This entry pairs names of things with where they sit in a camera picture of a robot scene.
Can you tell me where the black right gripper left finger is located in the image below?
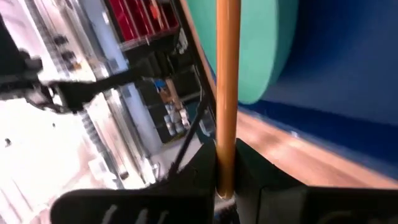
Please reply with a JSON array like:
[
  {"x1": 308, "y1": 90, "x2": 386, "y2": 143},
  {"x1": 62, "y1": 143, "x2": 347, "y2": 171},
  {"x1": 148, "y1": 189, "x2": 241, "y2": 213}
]
[{"x1": 49, "y1": 139, "x2": 217, "y2": 224}]

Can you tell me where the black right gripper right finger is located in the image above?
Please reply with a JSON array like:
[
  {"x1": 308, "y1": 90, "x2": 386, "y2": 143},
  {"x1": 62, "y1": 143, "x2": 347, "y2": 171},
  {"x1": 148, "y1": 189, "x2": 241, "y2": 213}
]
[{"x1": 234, "y1": 138, "x2": 398, "y2": 224}]

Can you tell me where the blue plastic tray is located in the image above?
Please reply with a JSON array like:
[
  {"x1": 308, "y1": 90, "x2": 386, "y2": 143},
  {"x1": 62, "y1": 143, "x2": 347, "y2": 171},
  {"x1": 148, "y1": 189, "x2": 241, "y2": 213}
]
[{"x1": 238, "y1": 0, "x2": 398, "y2": 181}]

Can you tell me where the teal plastic plate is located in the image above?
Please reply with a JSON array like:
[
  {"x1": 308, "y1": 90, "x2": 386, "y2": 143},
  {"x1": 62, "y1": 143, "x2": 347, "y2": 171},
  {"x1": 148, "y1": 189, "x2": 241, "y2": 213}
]
[{"x1": 186, "y1": 0, "x2": 299, "y2": 105}]

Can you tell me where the metal shelf with red bins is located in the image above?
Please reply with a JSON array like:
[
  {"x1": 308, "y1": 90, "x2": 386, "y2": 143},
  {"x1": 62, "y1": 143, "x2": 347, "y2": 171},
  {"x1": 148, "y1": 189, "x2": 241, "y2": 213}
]
[{"x1": 104, "y1": 0, "x2": 182, "y2": 53}]

